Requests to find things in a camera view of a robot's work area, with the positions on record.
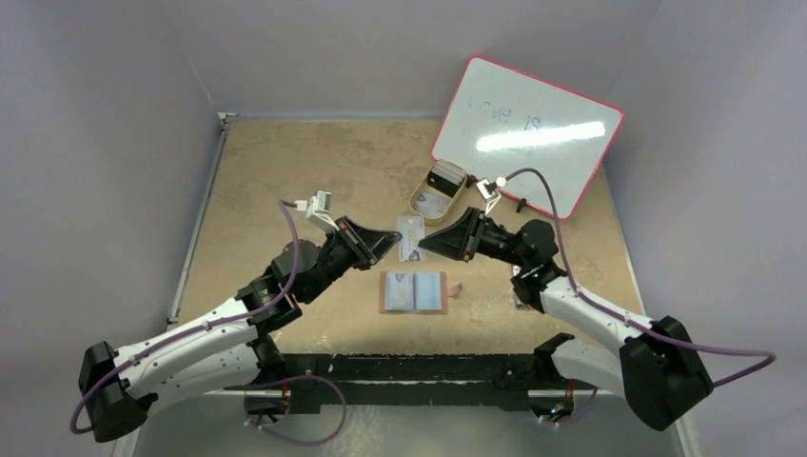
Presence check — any white VIP credit card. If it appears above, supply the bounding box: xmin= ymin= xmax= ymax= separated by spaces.
xmin=384 ymin=272 xmax=415 ymax=311

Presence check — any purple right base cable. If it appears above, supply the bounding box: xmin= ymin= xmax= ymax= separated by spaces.
xmin=537 ymin=378 xmax=600 ymax=430

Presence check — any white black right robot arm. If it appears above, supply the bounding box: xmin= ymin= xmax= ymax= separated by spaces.
xmin=419 ymin=208 xmax=715 ymax=430

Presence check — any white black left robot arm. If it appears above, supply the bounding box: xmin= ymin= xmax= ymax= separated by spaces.
xmin=74 ymin=216 xmax=402 ymax=443

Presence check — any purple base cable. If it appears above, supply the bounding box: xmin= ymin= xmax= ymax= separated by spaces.
xmin=243 ymin=369 xmax=352 ymax=447
xmin=537 ymin=378 xmax=600 ymax=430

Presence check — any VIP card lying in tray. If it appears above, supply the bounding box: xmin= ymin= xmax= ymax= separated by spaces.
xmin=414 ymin=190 xmax=451 ymax=218

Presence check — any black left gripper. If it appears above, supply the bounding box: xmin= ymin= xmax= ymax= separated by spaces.
xmin=302 ymin=216 xmax=401 ymax=304

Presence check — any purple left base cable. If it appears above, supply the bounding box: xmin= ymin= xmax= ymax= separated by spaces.
xmin=243 ymin=369 xmax=352 ymax=447

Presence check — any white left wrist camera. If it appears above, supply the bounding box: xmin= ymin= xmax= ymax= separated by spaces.
xmin=292 ymin=189 xmax=338 ymax=233

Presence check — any stack of credit cards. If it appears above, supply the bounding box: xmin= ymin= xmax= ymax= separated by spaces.
xmin=426 ymin=160 xmax=467 ymax=198

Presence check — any beige oval tray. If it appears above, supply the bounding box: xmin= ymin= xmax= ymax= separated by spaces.
xmin=408 ymin=169 xmax=467 ymax=227

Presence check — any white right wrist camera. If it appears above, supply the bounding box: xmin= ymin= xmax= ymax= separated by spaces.
xmin=475 ymin=176 xmax=507 ymax=215

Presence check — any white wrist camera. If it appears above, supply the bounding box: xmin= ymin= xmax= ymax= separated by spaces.
xmin=292 ymin=189 xmax=338 ymax=233
xmin=475 ymin=176 xmax=507 ymax=215

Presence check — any pink framed whiteboard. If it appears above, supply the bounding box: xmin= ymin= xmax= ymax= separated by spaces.
xmin=431 ymin=56 xmax=623 ymax=219

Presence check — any marker pen pack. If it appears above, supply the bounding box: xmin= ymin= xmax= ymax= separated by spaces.
xmin=511 ymin=265 xmax=536 ymax=311

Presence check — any aluminium table frame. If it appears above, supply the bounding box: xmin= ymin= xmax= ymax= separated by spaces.
xmin=113 ymin=111 xmax=701 ymax=457

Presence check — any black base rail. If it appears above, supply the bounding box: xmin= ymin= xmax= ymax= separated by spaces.
xmin=242 ymin=353 xmax=570 ymax=414

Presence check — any pink leather card holder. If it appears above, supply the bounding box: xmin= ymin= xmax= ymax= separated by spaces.
xmin=379 ymin=271 xmax=464 ymax=315

